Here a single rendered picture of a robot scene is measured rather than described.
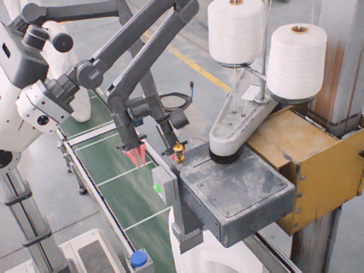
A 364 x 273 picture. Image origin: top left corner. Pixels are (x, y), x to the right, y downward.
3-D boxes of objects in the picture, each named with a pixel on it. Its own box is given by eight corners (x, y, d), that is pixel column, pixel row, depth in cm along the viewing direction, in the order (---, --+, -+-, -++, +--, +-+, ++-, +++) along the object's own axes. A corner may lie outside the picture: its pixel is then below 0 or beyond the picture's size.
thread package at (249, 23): (199, 54, 131) (195, 1, 121) (241, 38, 137) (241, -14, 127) (229, 73, 120) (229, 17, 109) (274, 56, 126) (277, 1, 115)
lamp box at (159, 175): (154, 190, 124) (151, 168, 118) (167, 184, 125) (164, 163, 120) (166, 205, 118) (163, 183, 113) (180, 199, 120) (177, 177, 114)
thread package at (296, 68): (254, 85, 113) (257, 27, 102) (294, 68, 118) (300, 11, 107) (292, 109, 102) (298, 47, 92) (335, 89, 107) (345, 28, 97)
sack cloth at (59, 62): (56, 99, 338) (27, 14, 294) (81, 91, 345) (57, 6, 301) (72, 127, 304) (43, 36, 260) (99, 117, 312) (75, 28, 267)
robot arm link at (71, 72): (61, 75, 129) (63, 79, 124) (84, 52, 129) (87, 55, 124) (83, 95, 133) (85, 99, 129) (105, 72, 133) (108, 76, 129)
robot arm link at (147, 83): (124, 25, 170) (116, 15, 160) (136, 21, 170) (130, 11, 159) (153, 122, 165) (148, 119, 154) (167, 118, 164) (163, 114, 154)
